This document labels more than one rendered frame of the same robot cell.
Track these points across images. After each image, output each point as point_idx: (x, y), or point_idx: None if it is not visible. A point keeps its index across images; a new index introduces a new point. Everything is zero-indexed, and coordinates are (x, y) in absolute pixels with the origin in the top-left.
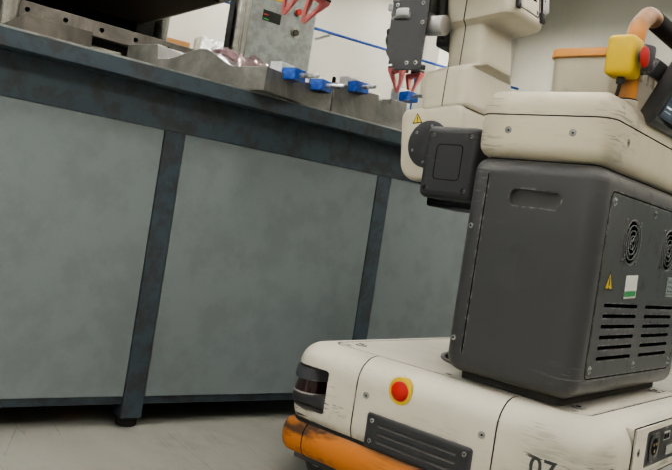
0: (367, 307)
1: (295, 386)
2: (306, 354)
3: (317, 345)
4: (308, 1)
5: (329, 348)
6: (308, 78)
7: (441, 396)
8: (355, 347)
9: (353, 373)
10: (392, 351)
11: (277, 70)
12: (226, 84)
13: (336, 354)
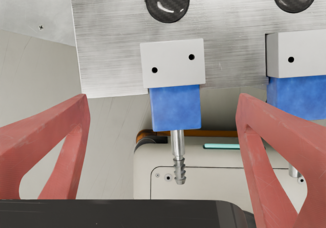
0: None
1: (137, 143)
2: (135, 155)
3: (139, 161)
4: (291, 164)
5: (139, 171)
6: (271, 75)
7: None
8: (155, 182)
9: (133, 194)
10: (177, 196)
11: (122, 95)
12: (36, 37)
13: (137, 179)
